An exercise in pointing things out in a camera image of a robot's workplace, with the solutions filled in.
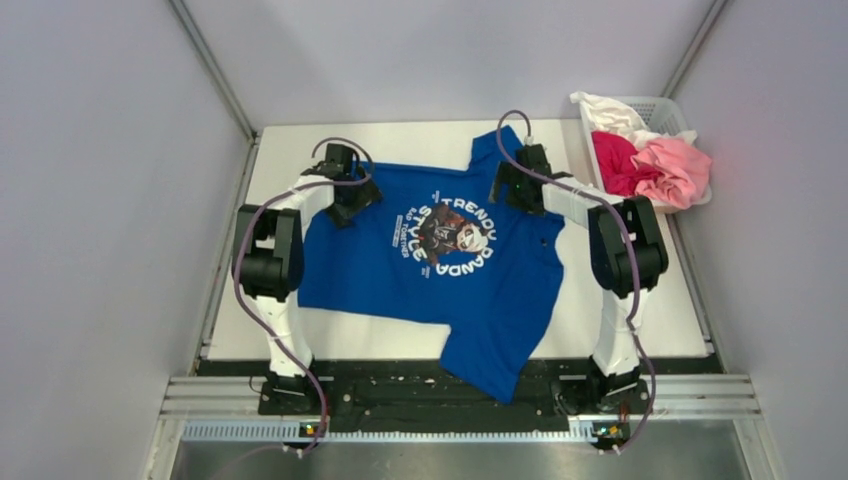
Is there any white plastic laundry basket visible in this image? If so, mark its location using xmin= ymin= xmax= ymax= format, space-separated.
xmin=570 ymin=92 xmax=713 ymax=213

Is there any magenta t-shirt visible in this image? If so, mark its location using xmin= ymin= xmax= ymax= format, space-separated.
xmin=591 ymin=131 xmax=662 ymax=197

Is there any aluminium frame rail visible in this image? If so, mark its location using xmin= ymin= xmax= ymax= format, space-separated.
xmin=160 ymin=374 xmax=761 ymax=444

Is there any white t-shirt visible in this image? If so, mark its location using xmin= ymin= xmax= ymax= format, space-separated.
xmin=569 ymin=91 xmax=698 ymax=150

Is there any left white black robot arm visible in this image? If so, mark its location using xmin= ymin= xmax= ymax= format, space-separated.
xmin=231 ymin=174 xmax=382 ymax=415

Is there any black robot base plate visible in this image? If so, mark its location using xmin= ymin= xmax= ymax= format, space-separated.
xmin=258 ymin=360 xmax=651 ymax=434

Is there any blue panda print t-shirt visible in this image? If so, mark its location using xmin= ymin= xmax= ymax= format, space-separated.
xmin=297 ymin=126 xmax=565 ymax=404

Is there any light pink t-shirt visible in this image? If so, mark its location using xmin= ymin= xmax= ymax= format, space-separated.
xmin=633 ymin=138 xmax=713 ymax=210

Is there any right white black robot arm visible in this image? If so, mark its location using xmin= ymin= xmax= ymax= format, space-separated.
xmin=490 ymin=162 xmax=668 ymax=412

